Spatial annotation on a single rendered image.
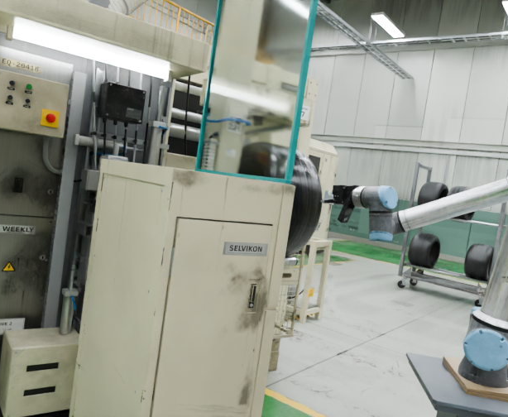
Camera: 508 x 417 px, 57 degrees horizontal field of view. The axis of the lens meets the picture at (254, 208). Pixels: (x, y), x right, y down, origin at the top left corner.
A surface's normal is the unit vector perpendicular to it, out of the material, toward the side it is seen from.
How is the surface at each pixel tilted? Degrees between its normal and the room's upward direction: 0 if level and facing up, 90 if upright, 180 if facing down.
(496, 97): 90
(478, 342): 98
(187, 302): 90
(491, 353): 98
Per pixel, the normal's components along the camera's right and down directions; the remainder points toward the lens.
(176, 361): 0.58, 0.13
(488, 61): -0.60, -0.04
